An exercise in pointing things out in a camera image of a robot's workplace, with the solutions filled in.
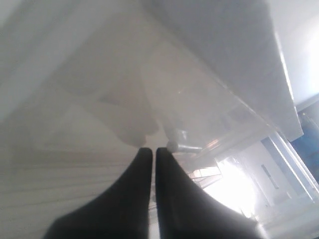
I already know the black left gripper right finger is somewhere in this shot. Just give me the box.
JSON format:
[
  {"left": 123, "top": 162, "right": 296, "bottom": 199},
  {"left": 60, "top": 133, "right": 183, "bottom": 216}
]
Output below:
[{"left": 156, "top": 147, "right": 267, "bottom": 239}]

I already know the white plastic drawer cabinet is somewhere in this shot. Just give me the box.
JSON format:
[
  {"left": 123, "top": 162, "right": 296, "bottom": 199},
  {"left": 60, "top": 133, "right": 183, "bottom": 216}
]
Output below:
[{"left": 0, "top": 0, "right": 319, "bottom": 239}]

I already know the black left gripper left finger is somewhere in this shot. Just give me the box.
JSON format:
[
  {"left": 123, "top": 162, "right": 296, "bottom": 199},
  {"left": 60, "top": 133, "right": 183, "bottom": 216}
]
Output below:
[{"left": 44, "top": 148, "right": 153, "bottom": 239}]

